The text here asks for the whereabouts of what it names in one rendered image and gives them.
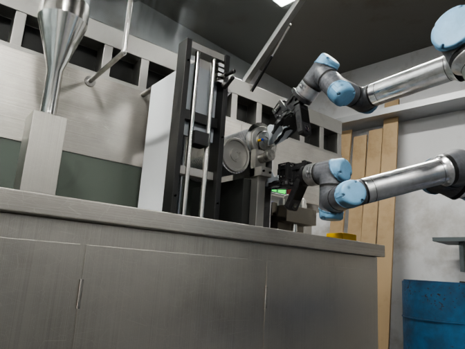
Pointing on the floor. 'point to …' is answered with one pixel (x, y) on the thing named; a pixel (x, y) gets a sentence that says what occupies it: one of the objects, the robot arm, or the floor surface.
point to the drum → (433, 314)
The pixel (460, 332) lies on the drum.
